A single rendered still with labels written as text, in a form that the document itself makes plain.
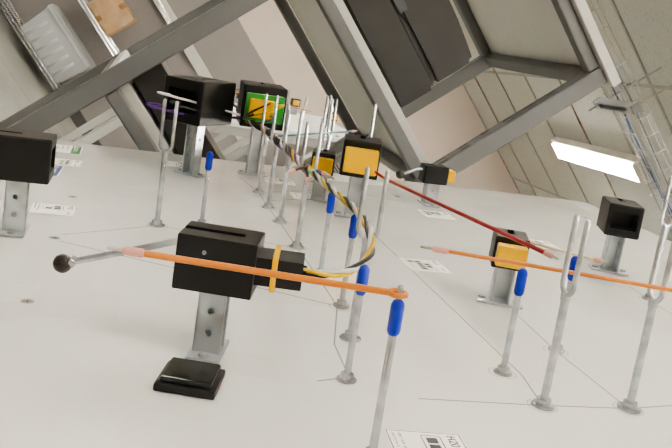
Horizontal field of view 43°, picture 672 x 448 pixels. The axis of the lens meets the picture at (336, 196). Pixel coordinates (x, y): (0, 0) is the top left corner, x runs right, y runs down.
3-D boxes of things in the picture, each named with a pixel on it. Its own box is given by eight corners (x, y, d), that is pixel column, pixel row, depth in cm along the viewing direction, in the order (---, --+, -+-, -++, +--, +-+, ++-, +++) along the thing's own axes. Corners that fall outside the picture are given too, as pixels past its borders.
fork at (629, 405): (646, 415, 63) (690, 230, 60) (624, 414, 63) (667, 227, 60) (632, 403, 65) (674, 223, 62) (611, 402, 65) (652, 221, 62)
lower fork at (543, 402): (560, 412, 61) (601, 221, 59) (537, 411, 61) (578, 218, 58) (547, 400, 63) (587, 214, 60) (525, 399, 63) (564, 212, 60)
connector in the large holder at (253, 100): (280, 123, 131) (284, 96, 130) (282, 126, 128) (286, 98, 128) (243, 118, 130) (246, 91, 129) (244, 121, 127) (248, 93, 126)
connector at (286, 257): (239, 270, 63) (242, 244, 62) (305, 279, 63) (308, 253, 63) (235, 282, 60) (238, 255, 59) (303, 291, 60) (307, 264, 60)
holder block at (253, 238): (184, 271, 64) (190, 220, 63) (258, 283, 64) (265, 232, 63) (170, 288, 59) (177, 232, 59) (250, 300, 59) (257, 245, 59)
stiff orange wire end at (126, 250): (110, 249, 49) (111, 240, 49) (407, 296, 49) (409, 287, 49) (103, 255, 48) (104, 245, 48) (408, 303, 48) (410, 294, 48)
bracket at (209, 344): (198, 337, 65) (206, 274, 64) (229, 342, 65) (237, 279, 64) (184, 359, 60) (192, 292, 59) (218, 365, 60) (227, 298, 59)
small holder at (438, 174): (387, 197, 135) (394, 158, 134) (435, 202, 137) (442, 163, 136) (395, 203, 130) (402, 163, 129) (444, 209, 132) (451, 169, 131)
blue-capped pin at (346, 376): (336, 374, 62) (354, 260, 60) (356, 377, 62) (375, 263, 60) (335, 382, 60) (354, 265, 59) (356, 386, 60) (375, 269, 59)
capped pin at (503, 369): (511, 378, 66) (533, 272, 65) (492, 374, 67) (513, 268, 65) (512, 372, 68) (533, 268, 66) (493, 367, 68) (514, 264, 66)
